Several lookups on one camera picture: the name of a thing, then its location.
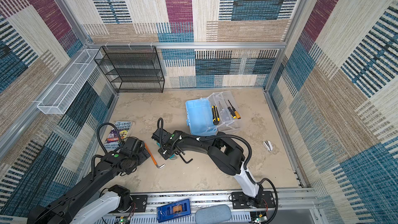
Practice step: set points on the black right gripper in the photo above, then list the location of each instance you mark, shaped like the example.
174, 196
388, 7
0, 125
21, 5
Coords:
161, 150

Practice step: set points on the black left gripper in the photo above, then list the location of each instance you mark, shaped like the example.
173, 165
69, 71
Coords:
143, 155

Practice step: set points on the teal utility knife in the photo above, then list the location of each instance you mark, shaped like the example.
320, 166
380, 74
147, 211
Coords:
165, 155

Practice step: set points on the orange hex key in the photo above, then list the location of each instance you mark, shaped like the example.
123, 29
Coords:
153, 159

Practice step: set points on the black hex key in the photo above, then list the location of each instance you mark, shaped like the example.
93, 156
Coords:
183, 159

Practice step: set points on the blue plastic tool box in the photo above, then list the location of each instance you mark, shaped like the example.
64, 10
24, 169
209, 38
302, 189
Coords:
199, 117

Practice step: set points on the yellow black utility knife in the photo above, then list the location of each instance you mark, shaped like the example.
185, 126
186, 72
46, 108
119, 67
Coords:
215, 115

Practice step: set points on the clear tool box tray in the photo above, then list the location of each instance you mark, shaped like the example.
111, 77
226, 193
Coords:
227, 111

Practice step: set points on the clear handled screwdriver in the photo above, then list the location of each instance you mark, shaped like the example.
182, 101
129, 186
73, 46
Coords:
223, 114

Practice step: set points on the black handled screwdriver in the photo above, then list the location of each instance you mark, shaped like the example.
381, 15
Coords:
232, 113

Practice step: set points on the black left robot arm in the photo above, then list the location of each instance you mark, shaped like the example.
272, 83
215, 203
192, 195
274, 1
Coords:
123, 160

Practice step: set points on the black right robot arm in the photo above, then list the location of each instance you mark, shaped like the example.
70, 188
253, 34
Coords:
230, 153

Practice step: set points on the colourful paperback book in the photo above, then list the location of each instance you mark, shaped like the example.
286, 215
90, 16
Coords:
112, 141

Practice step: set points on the blue tape dispenser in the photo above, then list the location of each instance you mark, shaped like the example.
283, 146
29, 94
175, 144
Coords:
173, 210

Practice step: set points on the grey foam pad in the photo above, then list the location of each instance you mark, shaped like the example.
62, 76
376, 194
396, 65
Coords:
213, 215

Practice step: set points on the white stapler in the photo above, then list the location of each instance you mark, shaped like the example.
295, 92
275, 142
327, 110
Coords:
268, 145

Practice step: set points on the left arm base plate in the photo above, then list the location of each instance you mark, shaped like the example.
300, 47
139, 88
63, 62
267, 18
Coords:
137, 204

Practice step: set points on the black wire mesh shelf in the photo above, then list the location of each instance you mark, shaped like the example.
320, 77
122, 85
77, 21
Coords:
131, 69

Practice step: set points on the white wire mesh basket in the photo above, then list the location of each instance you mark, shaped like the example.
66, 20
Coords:
58, 100

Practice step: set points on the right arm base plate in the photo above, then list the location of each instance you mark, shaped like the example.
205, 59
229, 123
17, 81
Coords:
264, 199

